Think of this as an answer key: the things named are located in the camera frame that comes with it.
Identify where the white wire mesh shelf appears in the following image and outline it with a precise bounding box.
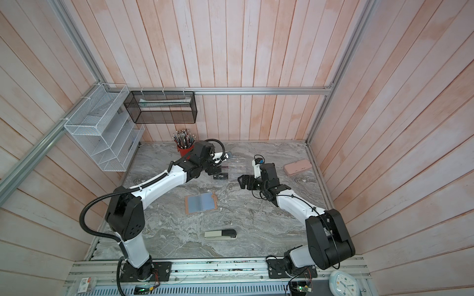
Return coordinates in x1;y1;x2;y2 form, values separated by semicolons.
64;83;145;172

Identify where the white wall clock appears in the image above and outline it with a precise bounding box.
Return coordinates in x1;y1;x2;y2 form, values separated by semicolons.
329;270;360;296

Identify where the red pencil cup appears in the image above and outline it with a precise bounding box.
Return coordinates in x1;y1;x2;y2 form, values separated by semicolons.
177;145;194;157

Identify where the beige black stapler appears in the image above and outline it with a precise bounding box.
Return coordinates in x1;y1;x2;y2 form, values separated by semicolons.
204;229;237;241

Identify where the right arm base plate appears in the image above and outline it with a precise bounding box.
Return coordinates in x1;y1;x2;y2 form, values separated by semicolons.
265;255;317;279

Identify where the aluminium front rail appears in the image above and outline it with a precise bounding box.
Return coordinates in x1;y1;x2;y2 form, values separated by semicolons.
62;256;378;296

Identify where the bundle of pencils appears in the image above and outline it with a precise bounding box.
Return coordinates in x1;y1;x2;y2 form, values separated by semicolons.
172;129;195;149

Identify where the small white label box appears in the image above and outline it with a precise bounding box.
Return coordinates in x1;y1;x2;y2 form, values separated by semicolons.
77;277;97;294

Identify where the black VIP card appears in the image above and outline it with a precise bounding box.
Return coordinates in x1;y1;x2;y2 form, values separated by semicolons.
213;173;228;180

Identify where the clear acrylic tiered organizer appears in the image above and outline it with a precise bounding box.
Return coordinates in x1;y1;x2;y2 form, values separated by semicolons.
221;157;253;183

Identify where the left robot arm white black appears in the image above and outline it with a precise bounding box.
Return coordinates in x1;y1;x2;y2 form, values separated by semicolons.
106;139;228;269

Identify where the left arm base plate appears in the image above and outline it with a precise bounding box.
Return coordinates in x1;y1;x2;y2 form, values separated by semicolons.
119;261;172;282

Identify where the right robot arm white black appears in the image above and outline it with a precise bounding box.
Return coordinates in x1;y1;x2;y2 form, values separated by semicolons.
238;162;356;271

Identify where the pink pencil case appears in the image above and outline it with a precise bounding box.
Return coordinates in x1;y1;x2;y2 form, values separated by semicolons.
283;159;312;176

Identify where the black mesh wall basket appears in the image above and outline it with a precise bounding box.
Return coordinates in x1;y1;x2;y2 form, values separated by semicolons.
124;90;198;124

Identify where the black corrugated cable hose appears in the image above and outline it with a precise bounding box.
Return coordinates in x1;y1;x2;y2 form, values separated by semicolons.
78;138;227;296

